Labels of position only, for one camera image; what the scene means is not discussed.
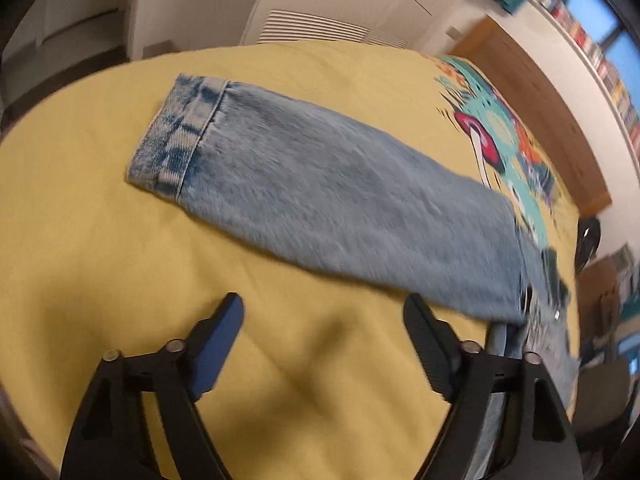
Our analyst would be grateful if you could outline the yellow printed bedspread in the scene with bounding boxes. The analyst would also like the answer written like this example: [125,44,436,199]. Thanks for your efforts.
[0,42,583,480]

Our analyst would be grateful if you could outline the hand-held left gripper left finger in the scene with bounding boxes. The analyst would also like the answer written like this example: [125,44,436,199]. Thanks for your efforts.
[60,292,246,480]

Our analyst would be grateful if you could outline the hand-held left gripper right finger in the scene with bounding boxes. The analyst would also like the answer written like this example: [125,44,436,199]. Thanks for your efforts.
[402,294,583,480]

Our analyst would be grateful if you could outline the grey chair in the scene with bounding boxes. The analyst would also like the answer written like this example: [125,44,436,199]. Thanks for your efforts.
[570,360,633,436]

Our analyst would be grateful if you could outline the row of books on shelf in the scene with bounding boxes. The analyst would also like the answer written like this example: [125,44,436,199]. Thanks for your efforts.
[530,0,640,156]

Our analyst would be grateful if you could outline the wooden desk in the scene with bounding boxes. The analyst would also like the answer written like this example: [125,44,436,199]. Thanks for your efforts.
[577,255,631,341]

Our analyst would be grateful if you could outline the wooden headboard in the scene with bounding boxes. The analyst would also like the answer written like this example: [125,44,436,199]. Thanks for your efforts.
[452,16,613,213]

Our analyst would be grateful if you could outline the black backpack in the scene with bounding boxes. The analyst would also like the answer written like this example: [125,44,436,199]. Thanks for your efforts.
[575,216,601,273]

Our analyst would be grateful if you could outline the blue denim jeans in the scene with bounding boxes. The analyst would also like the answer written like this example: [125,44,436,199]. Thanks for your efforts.
[125,74,583,480]

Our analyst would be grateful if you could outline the white vent grille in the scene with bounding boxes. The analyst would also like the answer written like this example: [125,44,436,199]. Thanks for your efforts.
[257,9,408,50]

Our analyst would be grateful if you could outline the window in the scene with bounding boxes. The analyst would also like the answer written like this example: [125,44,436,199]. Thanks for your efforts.
[552,0,640,73]

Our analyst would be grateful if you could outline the white wardrobe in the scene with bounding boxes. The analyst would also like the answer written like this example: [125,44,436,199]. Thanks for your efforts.
[130,0,476,61]

